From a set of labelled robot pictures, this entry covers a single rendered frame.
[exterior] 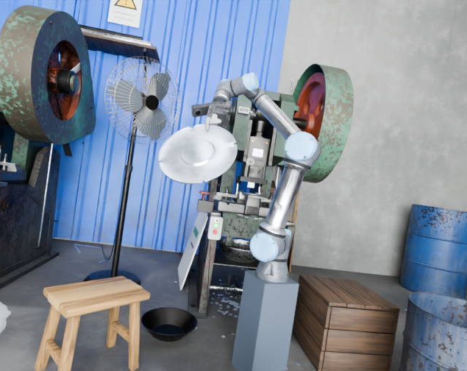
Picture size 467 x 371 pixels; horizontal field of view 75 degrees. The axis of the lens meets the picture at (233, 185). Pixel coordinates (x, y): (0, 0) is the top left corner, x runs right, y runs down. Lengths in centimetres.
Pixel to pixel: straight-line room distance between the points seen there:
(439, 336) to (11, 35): 236
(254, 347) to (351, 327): 52
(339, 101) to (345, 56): 197
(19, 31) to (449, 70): 423
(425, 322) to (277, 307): 56
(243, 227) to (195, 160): 95
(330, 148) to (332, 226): 185
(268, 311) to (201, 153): 72
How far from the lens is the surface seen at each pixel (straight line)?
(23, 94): 205
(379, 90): 404
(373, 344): 184
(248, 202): 201
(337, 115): 197
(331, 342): 172
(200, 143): 115
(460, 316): 181
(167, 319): 194
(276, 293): 140
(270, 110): 144
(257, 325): 143
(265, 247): 123
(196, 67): 344
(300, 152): 119
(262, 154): 212
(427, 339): 146
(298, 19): 387
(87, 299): 137
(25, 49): 205
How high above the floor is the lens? 87
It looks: 1 degrees down
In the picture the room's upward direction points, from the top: 8 degrees clockwise
